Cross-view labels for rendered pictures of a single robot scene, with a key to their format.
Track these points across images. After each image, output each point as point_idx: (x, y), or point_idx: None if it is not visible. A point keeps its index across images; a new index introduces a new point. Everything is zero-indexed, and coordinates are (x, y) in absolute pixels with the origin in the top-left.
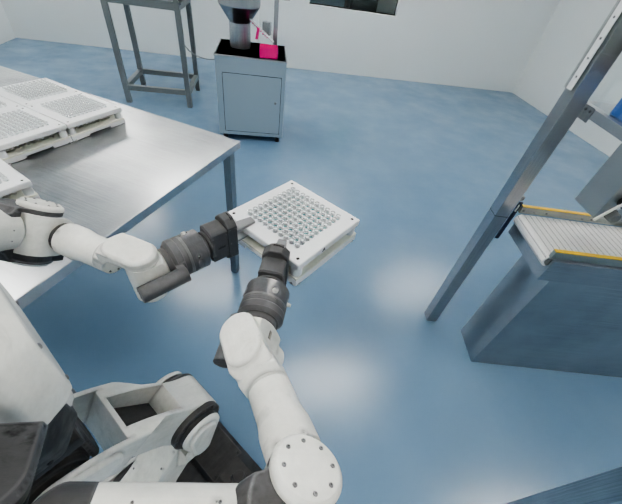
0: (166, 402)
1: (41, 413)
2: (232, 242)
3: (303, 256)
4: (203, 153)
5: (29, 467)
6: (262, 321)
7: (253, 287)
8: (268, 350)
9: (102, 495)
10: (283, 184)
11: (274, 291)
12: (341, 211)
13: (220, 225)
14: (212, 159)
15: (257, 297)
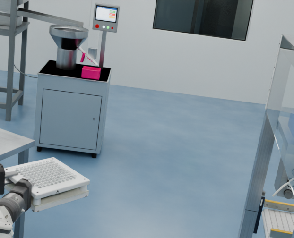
0: None
1: None
2: (0, 182)
3: (41, 191)
4: (2, 146)
5: None
6: (3, 207)
7: (4, 196)
8: (0, 210)
9: None
10: (46, 158)
11: (14, 198)
12: (79, 174)
13: None
14: (7, 150)
15: (4, 199)
